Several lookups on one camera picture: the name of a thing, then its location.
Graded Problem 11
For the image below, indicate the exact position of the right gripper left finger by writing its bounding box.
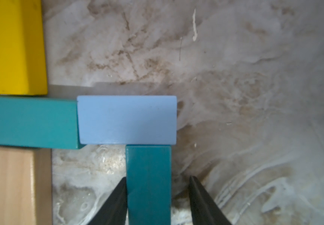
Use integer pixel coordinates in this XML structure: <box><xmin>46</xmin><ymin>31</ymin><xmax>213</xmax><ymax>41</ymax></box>
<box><xmin>88</xmin><ymin>177</ymin><xmax>127</xmax><ymax>225</ymax></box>

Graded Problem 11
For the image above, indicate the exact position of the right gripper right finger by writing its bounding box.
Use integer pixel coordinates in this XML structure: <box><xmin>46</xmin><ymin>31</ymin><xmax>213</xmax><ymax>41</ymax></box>
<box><xmin>189</xmin><ymin>176</ymin><xmax>231</xmax><ymax>225</ymax></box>

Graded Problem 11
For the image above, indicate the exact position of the teal long block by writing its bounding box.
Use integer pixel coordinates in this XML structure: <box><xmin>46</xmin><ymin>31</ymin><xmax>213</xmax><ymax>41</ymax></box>
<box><xmin>125</xmin><ymin>145</ymin><xmax>172</xmax><ymax>225</ymax></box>

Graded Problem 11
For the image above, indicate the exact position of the tan wooden block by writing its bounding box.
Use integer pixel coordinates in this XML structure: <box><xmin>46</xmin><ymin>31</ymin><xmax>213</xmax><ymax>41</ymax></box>
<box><xmin>0</xmin><ymin>146</ymin><xmax>52</xmax><ymax>225</ymax></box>

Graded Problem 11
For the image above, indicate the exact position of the light blue block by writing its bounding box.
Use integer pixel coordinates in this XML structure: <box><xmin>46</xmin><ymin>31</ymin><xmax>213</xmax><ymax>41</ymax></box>
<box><xmin>77</xmin><ymin>96</ymin><xmax>177</xmax><ymax>145</ymax></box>

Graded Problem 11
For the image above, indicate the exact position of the teal short block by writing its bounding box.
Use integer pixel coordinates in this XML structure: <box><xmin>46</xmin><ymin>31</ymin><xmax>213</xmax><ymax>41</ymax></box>
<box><xmin>0</xmin><ymin>96</ymin><xmax>84</xmax><ymax>150</ymax></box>

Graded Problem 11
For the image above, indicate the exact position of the yellow block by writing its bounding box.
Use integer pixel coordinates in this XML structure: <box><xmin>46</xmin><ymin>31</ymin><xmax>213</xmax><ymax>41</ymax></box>
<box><xmin>0</xmin><ymin>1</ymin><xmax>48</xmax><ymax>95</ymax></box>

